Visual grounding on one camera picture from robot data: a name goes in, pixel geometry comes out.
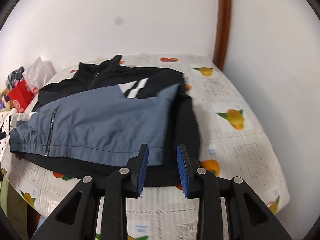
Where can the colourful patterned cloth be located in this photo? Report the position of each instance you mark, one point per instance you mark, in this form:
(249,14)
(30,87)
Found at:
(5,102)

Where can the green cloth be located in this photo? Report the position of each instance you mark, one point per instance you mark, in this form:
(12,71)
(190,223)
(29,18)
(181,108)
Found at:
(10,197)

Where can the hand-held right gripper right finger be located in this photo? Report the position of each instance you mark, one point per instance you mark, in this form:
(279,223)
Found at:
(181,172)

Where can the brown wooden door frame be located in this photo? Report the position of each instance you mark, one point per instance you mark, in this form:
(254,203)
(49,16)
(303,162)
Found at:
(222,22)

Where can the white floral cloth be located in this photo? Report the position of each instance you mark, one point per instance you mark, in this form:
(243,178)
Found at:
(5,127)

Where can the white plastic bag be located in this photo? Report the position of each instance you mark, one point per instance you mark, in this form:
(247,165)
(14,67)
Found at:
(41,70)

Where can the plaid cloth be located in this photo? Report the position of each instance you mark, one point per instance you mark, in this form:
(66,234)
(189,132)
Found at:
(15,76)

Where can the fruit print tablecloth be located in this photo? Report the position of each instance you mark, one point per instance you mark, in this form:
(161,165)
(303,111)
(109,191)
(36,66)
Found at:
(237,142)

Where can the red paper bag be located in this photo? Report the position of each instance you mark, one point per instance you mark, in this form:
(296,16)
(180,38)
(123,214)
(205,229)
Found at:
(20,97)

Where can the black white blue jacket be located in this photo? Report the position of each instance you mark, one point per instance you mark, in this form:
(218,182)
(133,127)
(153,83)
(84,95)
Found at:
(100,122)

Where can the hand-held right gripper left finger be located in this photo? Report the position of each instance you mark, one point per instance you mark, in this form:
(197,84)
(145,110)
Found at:
(143,172)

